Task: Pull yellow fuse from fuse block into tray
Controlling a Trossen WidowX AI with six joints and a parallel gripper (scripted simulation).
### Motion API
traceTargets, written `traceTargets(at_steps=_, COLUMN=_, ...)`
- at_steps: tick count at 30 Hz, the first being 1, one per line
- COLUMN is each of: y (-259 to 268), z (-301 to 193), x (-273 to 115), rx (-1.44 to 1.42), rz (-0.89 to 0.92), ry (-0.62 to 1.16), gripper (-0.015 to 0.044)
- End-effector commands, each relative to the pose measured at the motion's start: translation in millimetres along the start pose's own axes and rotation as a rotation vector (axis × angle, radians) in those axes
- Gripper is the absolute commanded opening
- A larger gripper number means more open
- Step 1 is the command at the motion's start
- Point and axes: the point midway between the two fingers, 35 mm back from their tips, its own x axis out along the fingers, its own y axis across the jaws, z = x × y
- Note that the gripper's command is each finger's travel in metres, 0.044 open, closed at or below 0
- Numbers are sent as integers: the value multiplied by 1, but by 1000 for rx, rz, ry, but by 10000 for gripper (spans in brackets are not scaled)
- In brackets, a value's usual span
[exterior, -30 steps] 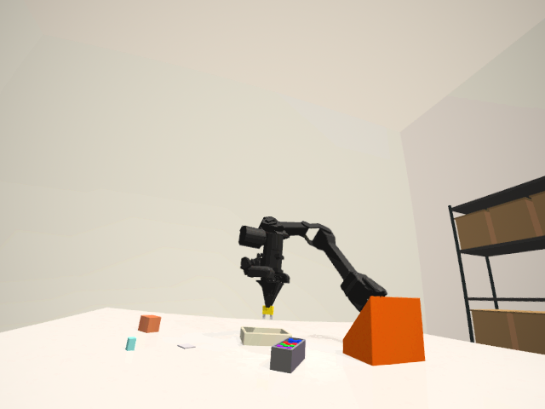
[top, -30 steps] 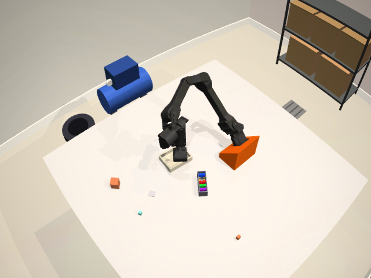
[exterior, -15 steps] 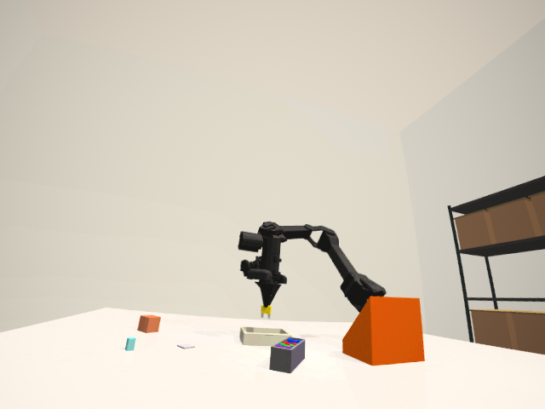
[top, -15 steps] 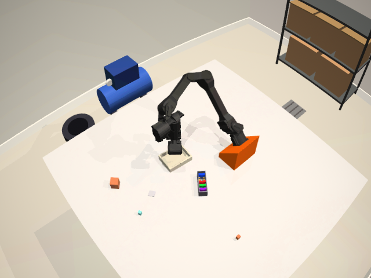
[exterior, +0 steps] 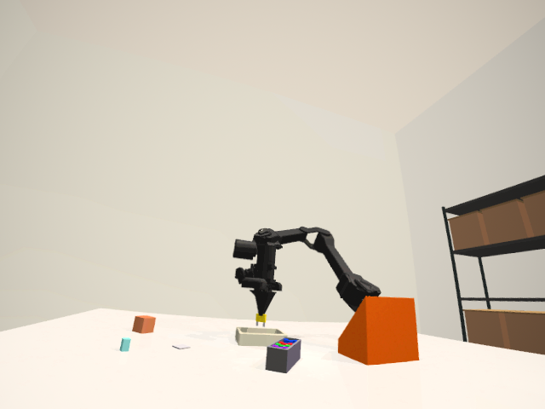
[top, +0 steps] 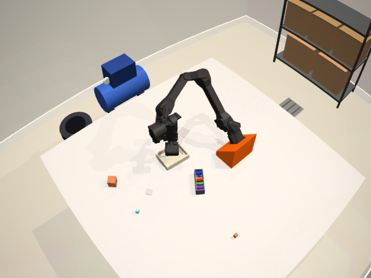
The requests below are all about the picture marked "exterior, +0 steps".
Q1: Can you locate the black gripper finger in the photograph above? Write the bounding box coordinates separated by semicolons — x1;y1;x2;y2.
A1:
250;290;271;316
263;291;277;314

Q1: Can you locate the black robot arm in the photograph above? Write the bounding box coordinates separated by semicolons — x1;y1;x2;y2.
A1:
232;227;381;313

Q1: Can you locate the small teal block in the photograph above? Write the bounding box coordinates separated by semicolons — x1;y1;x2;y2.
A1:
119;337;131;352

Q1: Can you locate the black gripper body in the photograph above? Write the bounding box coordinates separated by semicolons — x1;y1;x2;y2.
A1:
242;261;283;291

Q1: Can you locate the yellow block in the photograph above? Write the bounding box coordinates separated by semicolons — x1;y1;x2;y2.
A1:
255;314;267;327

